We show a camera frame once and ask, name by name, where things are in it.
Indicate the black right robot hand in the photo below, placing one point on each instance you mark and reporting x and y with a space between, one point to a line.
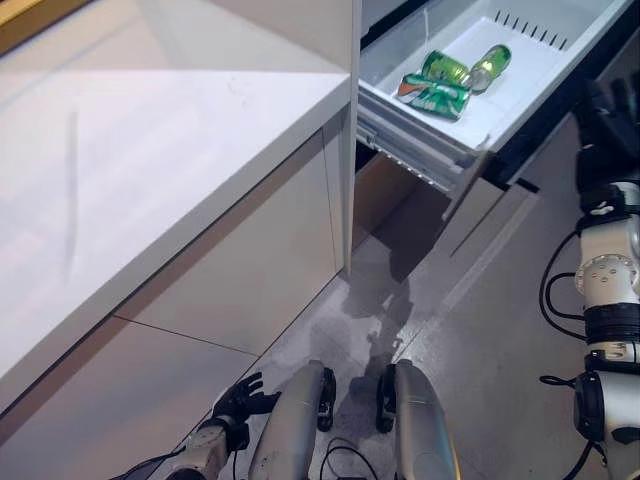
607 130

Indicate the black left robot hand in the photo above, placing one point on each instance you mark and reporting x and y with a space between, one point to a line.
240 402

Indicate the fridge drawer white bin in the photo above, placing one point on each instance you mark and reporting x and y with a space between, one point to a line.
525 65

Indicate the green soda can orange stripe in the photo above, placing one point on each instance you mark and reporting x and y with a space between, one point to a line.
435 97

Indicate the stainless steel fridge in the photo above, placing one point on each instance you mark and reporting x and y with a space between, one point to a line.
390 210

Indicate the black left robot foot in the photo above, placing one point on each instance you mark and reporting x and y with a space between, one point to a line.
326 400

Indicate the black robot foot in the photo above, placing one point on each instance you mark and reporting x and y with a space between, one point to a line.
326 400
386 400

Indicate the black right robot foot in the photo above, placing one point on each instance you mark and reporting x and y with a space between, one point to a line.
386 400

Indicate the silver right robot leg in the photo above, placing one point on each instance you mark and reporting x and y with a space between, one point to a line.
425 425

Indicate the white counter cabinet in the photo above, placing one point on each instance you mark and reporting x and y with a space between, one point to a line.
175 175

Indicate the tall white side panel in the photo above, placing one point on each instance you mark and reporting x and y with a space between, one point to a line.
350 150

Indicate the black framed glass window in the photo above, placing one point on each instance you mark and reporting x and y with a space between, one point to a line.
15 20

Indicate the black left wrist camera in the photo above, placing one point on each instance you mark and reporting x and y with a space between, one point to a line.
239 436

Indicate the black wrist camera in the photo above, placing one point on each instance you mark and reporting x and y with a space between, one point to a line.
602 200
239 436

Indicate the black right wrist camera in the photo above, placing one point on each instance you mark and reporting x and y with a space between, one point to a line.
602 200

